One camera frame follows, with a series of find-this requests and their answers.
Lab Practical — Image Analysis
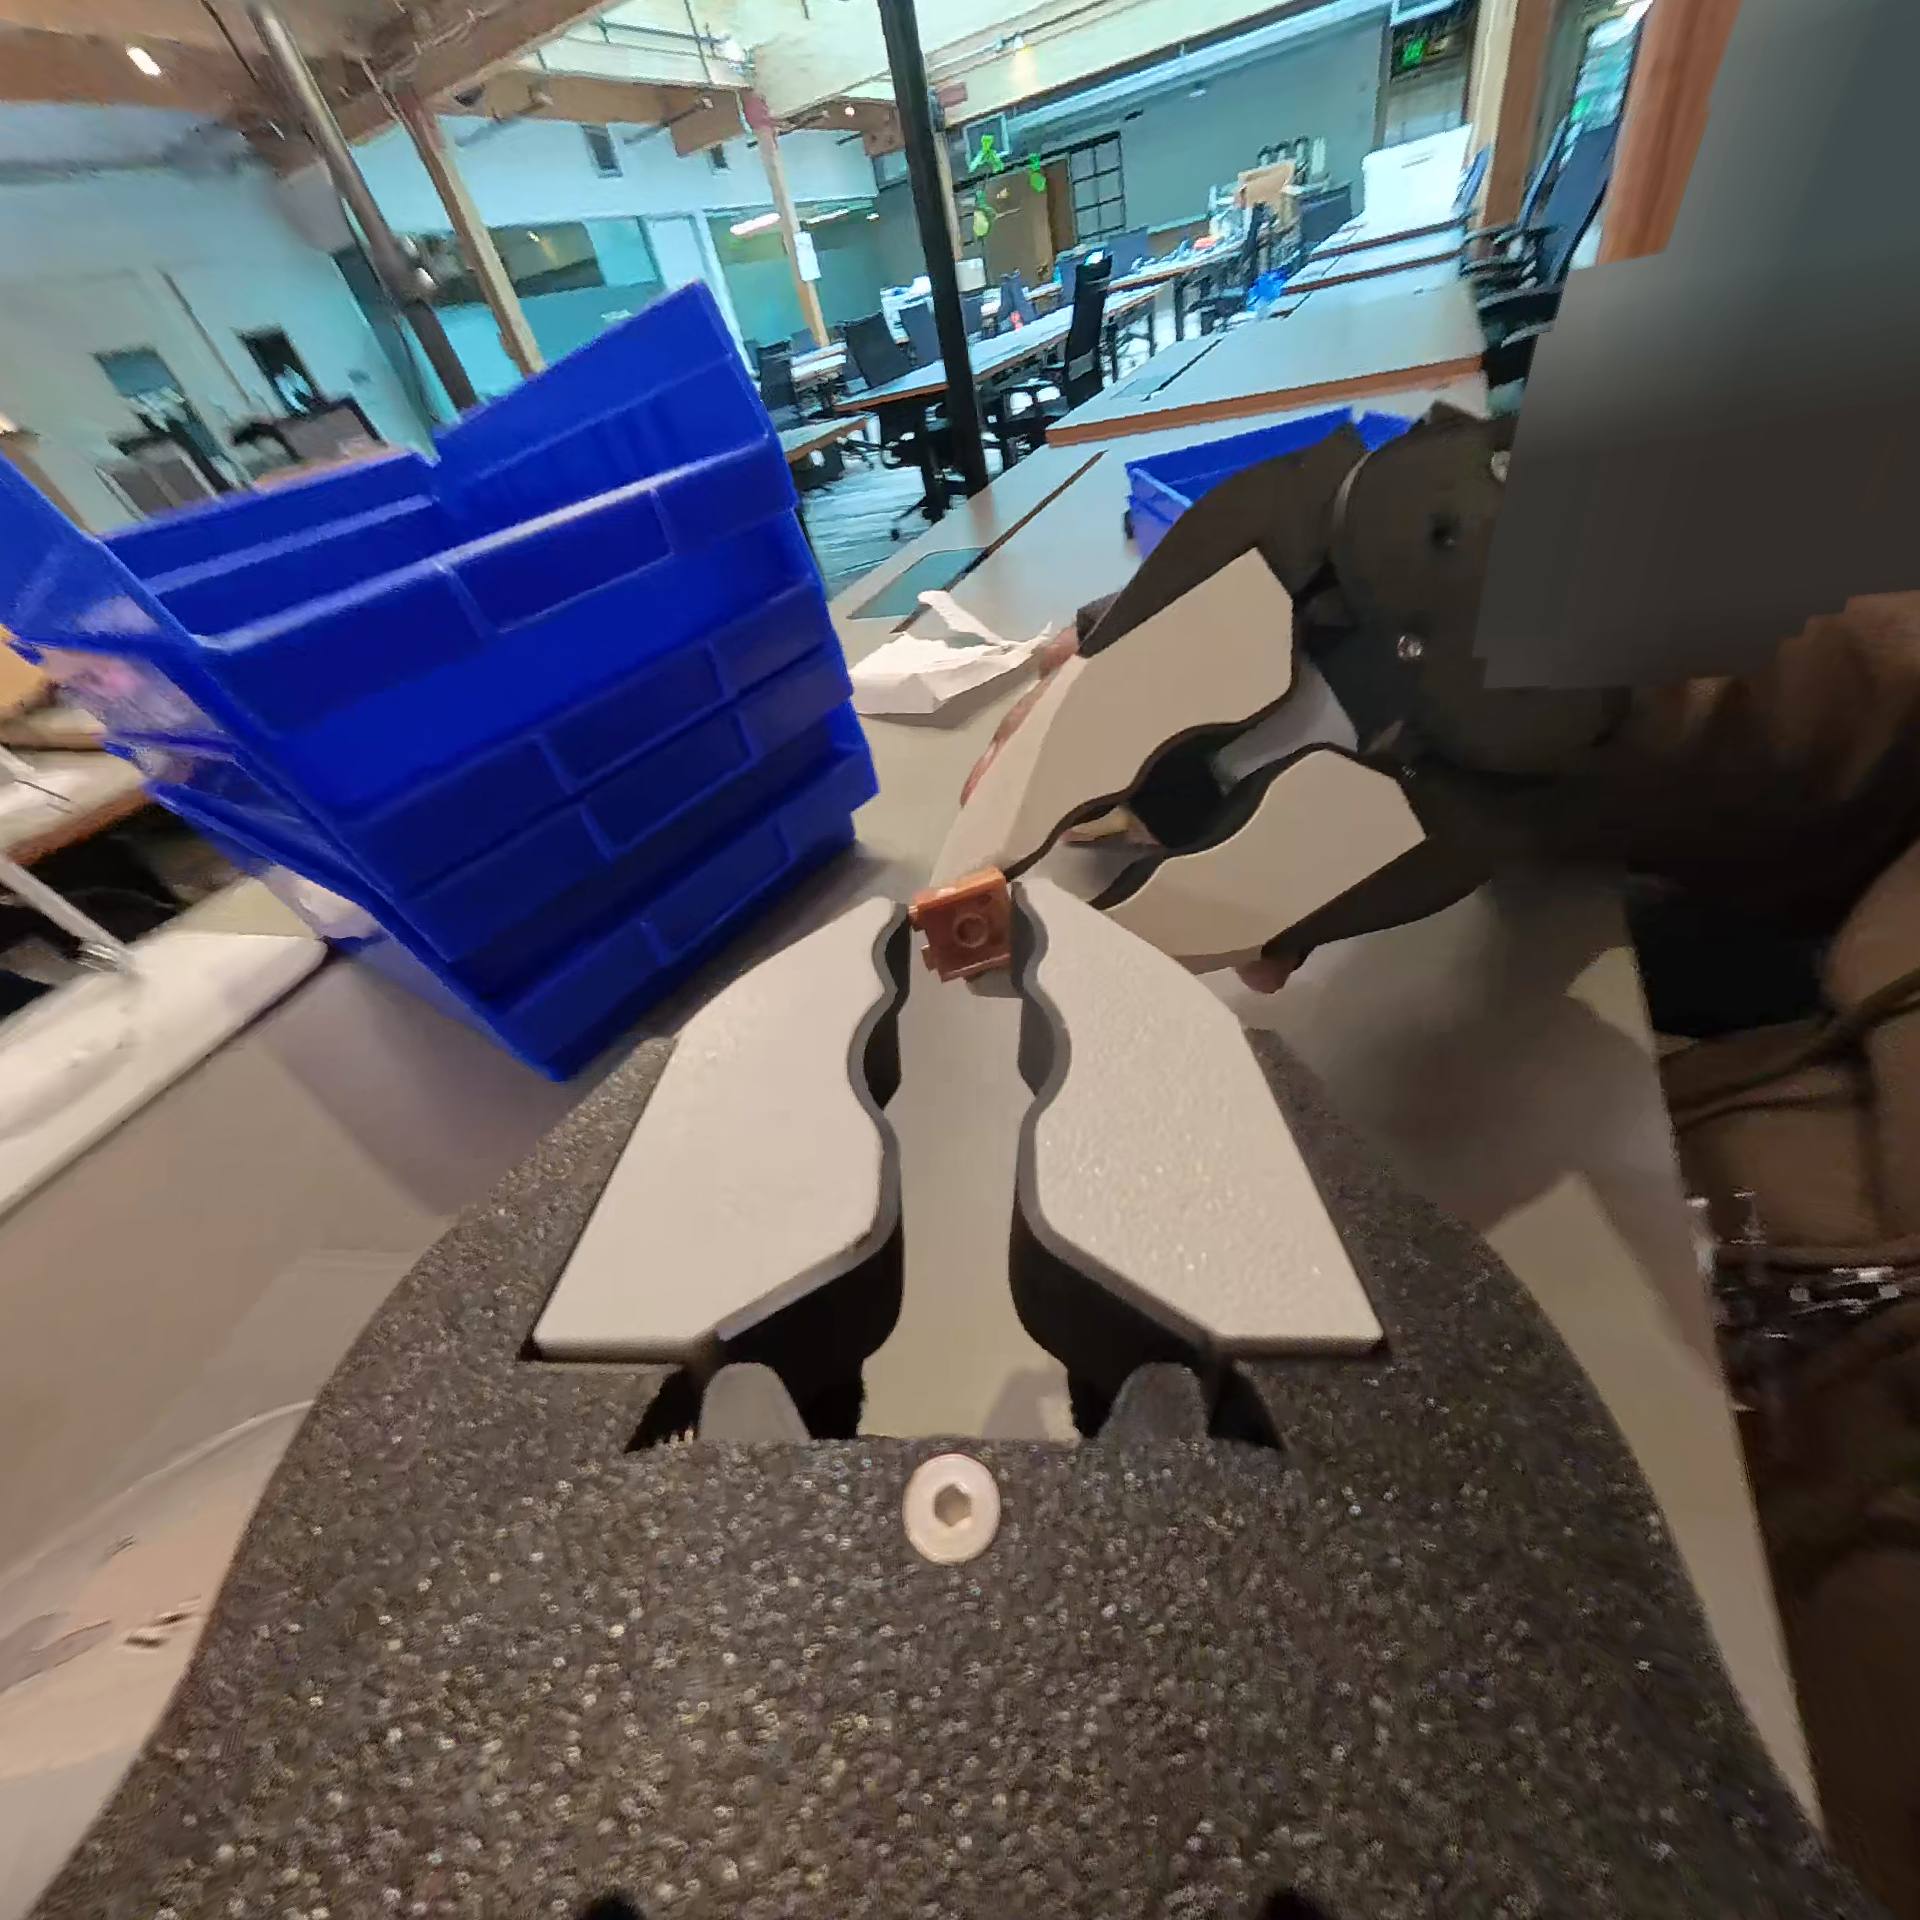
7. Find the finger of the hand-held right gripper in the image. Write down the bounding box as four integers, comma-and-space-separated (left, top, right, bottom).
937, 546, 1322, 895
1066, 744, 1431, 968

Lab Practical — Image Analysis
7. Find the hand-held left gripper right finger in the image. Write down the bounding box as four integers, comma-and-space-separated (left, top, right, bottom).
1003, 882, 1385, 1361

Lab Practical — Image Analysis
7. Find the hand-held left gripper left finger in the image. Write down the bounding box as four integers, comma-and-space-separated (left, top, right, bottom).
532, 892, 912, 1368

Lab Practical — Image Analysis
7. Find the small orange brick assembly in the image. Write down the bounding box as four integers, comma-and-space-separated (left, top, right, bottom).
914, 871, 1017, 983

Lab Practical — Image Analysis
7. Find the person's right forearm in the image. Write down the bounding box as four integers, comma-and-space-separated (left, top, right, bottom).
1442, 586, 1920, 901

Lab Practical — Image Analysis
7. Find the grey desk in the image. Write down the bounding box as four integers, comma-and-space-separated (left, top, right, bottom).
3, 421, 1833, 1920

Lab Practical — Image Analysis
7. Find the person's right hand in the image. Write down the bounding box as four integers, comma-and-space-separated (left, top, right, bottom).
962, 624, 1089, 804

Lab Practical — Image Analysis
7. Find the small blue storage bin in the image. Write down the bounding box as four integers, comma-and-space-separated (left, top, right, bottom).
1127, 411, 1414, 556

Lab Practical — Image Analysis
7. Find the torn white paper bag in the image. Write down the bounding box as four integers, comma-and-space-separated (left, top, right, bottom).
851, 588, 1043, 721

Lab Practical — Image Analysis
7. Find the long wooden table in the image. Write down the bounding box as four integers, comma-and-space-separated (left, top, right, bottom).
775, 286, 1248, 481
1051, 271, 1493, 451

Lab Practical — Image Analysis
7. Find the black office chair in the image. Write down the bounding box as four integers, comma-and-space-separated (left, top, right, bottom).
1007, 246, 1119, 451

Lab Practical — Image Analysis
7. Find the wooden pillar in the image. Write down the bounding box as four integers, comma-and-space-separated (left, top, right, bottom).
1592, 1, 1742, 271

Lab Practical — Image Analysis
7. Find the white curved board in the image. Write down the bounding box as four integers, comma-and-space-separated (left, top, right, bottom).
3, 924, 333, 1216

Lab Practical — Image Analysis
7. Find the person's brown jacket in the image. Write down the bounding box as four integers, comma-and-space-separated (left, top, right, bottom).
1651, 840, 1920, 1920

